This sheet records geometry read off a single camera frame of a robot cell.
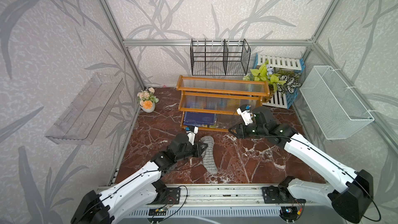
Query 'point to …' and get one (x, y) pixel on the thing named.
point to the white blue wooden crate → (281, 99)
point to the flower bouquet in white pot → (147, 100)
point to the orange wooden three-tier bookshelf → (209, 103)
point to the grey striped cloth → (209, 160)
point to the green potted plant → (265, 73)
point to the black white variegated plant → (291, 79)
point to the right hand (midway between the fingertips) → (231, 128)
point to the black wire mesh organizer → (219, 57)
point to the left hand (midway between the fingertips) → (208, 147)
